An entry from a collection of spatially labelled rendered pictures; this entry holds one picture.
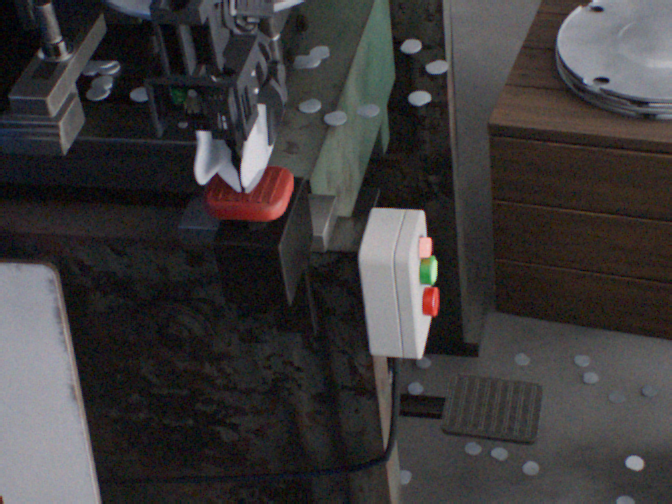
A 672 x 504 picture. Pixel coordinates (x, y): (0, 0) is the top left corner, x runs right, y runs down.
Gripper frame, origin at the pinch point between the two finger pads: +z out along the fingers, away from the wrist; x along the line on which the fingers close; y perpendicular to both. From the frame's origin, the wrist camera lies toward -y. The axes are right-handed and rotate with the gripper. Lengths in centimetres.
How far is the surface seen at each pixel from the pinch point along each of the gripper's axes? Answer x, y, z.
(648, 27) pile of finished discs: 30, -83, 37
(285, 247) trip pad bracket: 3.0, 1.6, 6.4
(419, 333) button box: 12.1, -5.8, 22.8
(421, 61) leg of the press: 4, -55, 25
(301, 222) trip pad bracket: 3.0, -3.4, 7.9
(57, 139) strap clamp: -20.3, -7.8, 3.4
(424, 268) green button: 12.6, -8.1, 16.6
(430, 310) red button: 12.9, -7.6, 21.4
